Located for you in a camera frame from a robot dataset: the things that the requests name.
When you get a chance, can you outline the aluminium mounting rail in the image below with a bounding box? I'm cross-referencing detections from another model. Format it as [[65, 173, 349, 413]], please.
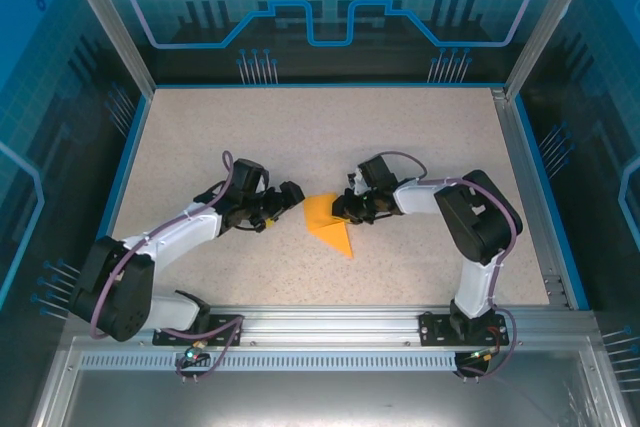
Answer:
[[67, 304, 596, 344]]

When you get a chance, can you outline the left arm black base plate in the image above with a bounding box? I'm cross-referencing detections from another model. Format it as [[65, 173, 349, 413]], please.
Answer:
[[152, 313, 245, 348]]

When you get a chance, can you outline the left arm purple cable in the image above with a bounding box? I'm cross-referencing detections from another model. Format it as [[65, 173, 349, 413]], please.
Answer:
[[88, 149, 246, 379]]

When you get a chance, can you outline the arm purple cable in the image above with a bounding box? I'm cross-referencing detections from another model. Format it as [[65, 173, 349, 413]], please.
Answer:
[[88, 149, 246, 379], [379, 150, 519, 381]]

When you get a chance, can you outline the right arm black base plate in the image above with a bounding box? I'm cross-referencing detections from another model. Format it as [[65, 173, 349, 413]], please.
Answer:
[[418, 310, 510, 347]]

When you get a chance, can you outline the slotted grey cable duct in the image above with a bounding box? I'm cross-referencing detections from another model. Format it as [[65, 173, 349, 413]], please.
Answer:
[[79, 352, 459, 369]]

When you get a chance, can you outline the aluminium side rail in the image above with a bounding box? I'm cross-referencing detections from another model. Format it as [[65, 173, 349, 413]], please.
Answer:
[[489, 86, 574, 311]]

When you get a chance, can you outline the cable plug with green light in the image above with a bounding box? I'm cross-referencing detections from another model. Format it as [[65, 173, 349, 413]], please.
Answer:
[[469, 344, 504, 363], [183, 339, 209, 363]]

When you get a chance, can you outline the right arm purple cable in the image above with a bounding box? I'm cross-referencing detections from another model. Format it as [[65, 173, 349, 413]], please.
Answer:
[[379, 150, 519, 381]]

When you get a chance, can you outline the aluminium frame post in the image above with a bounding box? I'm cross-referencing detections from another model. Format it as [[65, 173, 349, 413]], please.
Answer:
[[503, 0, 604, 101], [55, 0, 156, 98]]

